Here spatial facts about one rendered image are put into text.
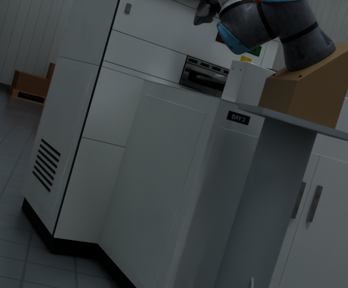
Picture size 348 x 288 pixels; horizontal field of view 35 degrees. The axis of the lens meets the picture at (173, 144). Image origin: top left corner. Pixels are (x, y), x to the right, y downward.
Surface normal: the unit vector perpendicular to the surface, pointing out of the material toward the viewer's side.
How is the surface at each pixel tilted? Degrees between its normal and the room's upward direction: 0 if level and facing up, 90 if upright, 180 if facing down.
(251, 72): 90
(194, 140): 90
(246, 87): 90
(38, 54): 90
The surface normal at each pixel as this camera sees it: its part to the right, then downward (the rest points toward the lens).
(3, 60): 0.19, 0.14
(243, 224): -0.67, -0.14
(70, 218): 0.44, 0.20
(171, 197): -0.85, -0.22
